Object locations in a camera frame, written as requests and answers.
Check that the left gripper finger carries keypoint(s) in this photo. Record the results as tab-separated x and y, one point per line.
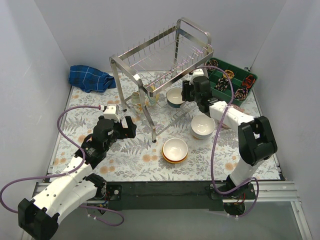
130	130
101	119

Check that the yellow sun patterned bowl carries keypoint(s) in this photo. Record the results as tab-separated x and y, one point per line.
152	100

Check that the floral table mat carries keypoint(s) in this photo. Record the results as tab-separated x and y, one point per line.
139	158

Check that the white grey-rimmed bowl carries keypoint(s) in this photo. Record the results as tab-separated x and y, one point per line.
202	125

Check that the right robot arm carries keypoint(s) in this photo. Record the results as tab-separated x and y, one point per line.
256	140

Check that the plain white ribbed bowl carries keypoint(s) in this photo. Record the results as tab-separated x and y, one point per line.
202	137

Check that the dark teal bowl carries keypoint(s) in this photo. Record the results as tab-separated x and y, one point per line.
174	97

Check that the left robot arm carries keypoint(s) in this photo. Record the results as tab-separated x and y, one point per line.
40	217

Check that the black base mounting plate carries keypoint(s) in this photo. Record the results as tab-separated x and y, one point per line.
174	195

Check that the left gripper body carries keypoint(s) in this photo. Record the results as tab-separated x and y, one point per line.
122	129

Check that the orange and white bowl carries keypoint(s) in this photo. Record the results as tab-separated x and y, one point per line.
175	149

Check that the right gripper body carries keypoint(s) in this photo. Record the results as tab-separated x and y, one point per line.
186	90

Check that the cream floral bowl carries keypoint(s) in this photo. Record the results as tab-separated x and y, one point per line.
136	102

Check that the rolled brown patterned sock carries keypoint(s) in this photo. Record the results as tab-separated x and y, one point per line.
241	94

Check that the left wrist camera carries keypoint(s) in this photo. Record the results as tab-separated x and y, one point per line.
110	112

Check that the rolled dark floral sock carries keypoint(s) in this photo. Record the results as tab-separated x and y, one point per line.
211	64

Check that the aluminium frame rail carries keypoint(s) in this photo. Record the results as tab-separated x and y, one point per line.
265	191

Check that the steel two-tier dish rack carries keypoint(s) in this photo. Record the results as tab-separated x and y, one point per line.
161	60

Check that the red patterned bowl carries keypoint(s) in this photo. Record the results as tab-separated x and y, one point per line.
236	107

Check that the green compartment tray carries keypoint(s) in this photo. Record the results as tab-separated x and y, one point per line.
234	84

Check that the blue plaid cloth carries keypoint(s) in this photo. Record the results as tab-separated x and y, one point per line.
90	79

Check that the rolled yellow sock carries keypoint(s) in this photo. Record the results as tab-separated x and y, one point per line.
228	73

